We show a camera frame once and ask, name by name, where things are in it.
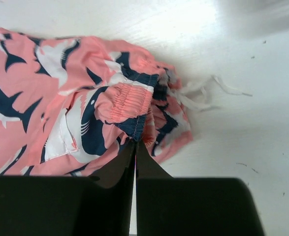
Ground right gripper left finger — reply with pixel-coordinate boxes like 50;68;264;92
80;141;136;236

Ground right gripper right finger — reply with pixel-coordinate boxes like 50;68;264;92
135;142;264;236

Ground pink shark print shorts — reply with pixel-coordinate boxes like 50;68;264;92
0;27;253;177

